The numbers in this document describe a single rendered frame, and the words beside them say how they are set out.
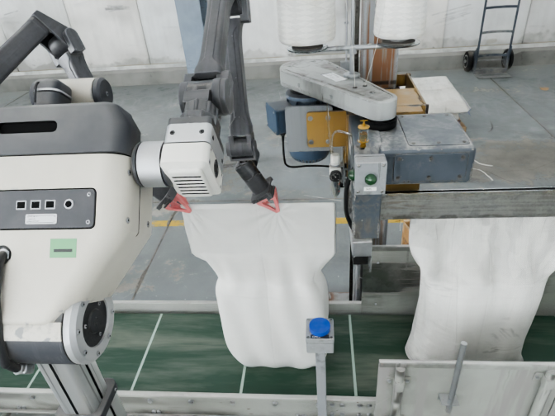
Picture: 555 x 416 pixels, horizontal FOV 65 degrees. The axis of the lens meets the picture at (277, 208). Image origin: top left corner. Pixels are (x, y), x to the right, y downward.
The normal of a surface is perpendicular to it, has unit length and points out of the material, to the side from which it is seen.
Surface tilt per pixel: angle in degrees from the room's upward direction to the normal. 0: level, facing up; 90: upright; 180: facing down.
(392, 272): 90
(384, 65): 90
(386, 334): 0
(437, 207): 90
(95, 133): 50
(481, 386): 90
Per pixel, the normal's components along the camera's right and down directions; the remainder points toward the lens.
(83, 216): -0.11, -0.11
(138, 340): -0.07, -0.84
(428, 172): -0.07, 0.54
